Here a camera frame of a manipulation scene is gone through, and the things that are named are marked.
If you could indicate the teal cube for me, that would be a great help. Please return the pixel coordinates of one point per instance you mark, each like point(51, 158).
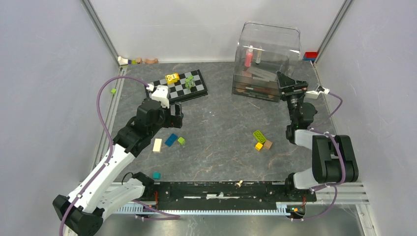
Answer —
point(156, 175)

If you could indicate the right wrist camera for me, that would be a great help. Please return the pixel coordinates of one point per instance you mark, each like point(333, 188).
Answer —
point(314, 94)

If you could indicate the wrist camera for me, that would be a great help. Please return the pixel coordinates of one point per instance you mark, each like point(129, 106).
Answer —
point(314, 94)
point(159, 93)

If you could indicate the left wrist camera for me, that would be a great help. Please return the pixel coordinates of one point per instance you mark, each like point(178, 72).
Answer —
point(159, 93)

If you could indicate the green toy block on chessboard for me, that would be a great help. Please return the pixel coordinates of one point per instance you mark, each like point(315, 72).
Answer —
point(189, 82)

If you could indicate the small green cube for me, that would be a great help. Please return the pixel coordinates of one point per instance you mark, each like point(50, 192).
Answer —
point(181, 140)

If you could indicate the yellow cube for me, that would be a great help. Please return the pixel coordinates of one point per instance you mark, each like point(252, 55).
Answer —
point(259, 146)

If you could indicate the black white chessboard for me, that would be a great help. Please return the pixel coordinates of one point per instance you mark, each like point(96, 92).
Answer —
point(178, 90)

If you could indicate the white cream tube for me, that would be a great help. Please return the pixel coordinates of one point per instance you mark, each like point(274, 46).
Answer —
point(258, 55)

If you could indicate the white chess pawn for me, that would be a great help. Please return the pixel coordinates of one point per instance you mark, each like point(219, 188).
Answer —
point(239, 183)

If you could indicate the clear acrylic makeup organizer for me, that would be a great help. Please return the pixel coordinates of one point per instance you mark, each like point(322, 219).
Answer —
point(281, 52)

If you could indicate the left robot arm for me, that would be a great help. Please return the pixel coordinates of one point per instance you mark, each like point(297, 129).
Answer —
point(85, 208)

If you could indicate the blue block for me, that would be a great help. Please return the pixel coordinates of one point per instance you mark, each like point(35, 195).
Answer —
point(171, 139)

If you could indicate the yellow toy block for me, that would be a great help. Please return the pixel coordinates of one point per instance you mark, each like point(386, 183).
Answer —
point(172, 78)

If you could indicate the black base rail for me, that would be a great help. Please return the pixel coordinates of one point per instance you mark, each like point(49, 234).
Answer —
point(225, 195)

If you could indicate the cream wooden block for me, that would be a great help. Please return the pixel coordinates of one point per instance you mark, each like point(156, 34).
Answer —
point(157, 145)

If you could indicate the red blue bricks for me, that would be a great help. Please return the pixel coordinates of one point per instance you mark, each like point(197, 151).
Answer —
point(310, 56)

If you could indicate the green lego brick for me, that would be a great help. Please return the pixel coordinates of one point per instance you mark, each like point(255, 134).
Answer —
point(259, 136)

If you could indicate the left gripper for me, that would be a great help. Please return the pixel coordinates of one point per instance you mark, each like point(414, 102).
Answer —
point(174, 120)

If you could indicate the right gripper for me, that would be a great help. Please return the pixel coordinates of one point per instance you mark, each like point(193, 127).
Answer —
point(286, 83)

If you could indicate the pink bottle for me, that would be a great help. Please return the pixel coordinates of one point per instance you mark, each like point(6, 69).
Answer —
point(248, 56)

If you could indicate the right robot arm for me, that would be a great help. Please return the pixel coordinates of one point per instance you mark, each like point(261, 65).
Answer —
point(333, 158)

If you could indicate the brown wooden cube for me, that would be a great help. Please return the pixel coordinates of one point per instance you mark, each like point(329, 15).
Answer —
point(267, 144)

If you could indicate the wooden blocks in corner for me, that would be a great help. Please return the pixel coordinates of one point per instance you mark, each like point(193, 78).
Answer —
point(123, 61)

